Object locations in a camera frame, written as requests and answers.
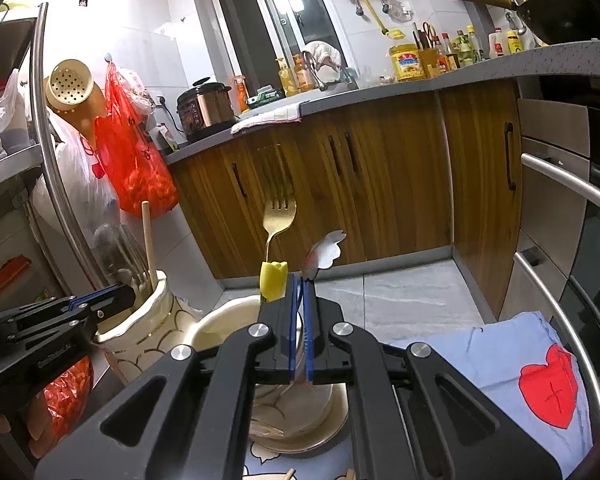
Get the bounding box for green yellow tulip spoon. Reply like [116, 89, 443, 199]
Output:
[259, 261, 288, 302]

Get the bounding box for gold fork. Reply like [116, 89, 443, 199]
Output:
[262, 196, 297, 261]

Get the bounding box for wooden kitchen cabinets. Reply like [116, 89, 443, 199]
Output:
[170, 80, 522, 314]

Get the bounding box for kitchen window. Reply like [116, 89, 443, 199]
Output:
[211, 0, 353, 99]

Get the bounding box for left hand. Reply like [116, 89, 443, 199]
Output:
[0, 393, 56, 461]

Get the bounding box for white ceramic double utensil holder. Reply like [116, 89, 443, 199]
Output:
[92, 268, 336, 441]

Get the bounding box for red plastic bag lower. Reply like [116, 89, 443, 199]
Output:
[26, 356, 94, 458]

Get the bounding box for red plastic bag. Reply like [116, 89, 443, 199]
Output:
[26, 356, 94, 458]
[94, 62, 178, 218]

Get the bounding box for white plastic bag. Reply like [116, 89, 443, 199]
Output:
[47, 108, 120, 250]

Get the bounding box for white ceramic oval saucer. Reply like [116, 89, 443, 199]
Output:
[247, 393, 351, 456]

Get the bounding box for red plastic bag upper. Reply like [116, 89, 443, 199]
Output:
[94, 62, 178, 218]

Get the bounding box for white dish towel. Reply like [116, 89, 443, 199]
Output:
[230, 103, 302, 136]

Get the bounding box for electric pressure cooker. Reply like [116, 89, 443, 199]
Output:
[176, 77, 237, 142]

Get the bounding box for oil bottle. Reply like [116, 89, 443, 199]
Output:
[276, 58, 299, 98]

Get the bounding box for gold perforated ladle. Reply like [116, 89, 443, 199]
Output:
[43, 58, 106, 148]

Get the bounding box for blue cartoon print cloth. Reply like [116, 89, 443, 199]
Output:
[242, 312, 593, 479]

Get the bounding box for yellow lidded jar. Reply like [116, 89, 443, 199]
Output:
[389, 44, 426, 81]

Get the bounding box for wooden knife block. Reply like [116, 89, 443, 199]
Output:
[418, 48, 441, 79]

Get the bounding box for built-in oven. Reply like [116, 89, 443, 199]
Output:
[499, 77, 600, 411]

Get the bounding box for black wok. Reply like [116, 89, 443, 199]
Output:
[460, 0, 600, 44]

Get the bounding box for chrome curved rail left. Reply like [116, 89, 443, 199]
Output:
[29, 1, 112, 291]

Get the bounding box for chrome curved rail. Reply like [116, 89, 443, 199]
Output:
[29, 1, 112, 291]
[503, 151, 600, 434]

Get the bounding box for chrome curved rail right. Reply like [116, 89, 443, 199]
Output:
[503, 151, 600, 434]

